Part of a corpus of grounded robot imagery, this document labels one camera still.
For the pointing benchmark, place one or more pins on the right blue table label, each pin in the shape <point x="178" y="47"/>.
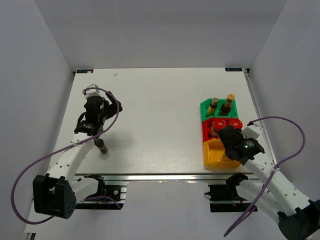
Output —
<point x="233" y="69"/>

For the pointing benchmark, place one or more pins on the red plastic bin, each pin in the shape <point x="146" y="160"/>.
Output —
<point x="206" y="126"/>

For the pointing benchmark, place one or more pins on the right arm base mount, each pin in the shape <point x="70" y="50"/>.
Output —
<point x="224" y="198"/>

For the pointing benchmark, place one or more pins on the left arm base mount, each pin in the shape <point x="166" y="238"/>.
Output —
<point x="105" y="196"/>

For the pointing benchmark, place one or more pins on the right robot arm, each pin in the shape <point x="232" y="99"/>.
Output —
<point x="297" y="216"/>

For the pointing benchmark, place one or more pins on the black cap spice jar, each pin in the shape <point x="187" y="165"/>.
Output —
<point x="101" y="146"/>

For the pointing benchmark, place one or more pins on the yellow cap sauce bottle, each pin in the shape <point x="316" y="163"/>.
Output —
<point x="227" y="105"/>

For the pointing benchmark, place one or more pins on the aluminium table right rail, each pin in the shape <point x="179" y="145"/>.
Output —
<point x="269" y="147"/>

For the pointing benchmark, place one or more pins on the red lid jar front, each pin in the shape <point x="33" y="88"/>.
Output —
<point x="235" y="123"/>

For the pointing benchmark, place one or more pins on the red lid jar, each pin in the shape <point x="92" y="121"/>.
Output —
<point x="235" y="123"/>
<point x="217" y="125"/>

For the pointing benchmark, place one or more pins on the left blue table label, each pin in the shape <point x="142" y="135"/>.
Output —
<point x="84" y="71"/>

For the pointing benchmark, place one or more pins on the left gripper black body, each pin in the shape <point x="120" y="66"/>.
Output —
<point x="109" y="111"/>

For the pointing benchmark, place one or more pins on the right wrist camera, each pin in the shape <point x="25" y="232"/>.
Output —
<point x="252" y="130"/>

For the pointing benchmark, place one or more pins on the small yellow label bottle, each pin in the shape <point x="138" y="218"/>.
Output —
<point x="212" y="107"/>

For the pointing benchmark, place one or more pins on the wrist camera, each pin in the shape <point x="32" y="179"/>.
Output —
<point x="252" y="130"/>
<point x="91" y="91"/>

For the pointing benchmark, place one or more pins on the green plastic bin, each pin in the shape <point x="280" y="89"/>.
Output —
<point x="205" y="104"/>

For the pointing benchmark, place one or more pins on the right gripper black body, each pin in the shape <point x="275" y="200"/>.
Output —
<point x="238" y="131"/>

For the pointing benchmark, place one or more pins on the yellow plastic bin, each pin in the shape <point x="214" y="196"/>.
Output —
<point x="215" y="157"/>

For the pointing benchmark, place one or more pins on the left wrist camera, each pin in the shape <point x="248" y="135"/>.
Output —
<point x="91" y="91"/>

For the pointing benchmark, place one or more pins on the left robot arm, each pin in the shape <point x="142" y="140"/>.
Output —
<point x="57" y="193"/>

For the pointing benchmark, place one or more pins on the blue table label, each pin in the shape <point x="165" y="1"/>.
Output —
<point x="84" y="71"/>
<point x="233" y="69"/>

